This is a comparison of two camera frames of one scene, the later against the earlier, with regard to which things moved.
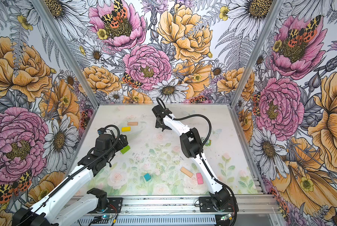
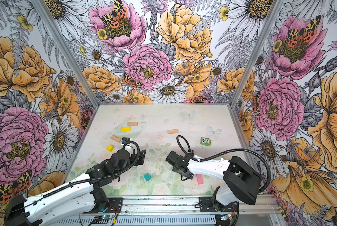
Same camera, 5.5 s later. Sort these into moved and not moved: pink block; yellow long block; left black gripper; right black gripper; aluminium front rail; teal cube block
Moved: left black gripper; right black gripper
Not moved: teal cube block; yellow long block; pink block; aluminium front rail
